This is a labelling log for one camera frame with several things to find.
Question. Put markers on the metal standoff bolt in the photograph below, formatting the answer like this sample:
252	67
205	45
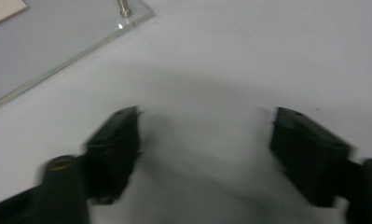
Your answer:
124	9

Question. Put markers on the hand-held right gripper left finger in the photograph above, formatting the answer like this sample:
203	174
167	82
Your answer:
115	149

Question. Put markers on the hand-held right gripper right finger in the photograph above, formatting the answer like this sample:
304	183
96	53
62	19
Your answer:
311	155

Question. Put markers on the clear acrylic plate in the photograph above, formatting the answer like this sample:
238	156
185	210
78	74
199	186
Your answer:
65	37

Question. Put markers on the beige paper card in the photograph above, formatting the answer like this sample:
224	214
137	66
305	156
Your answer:
2	9

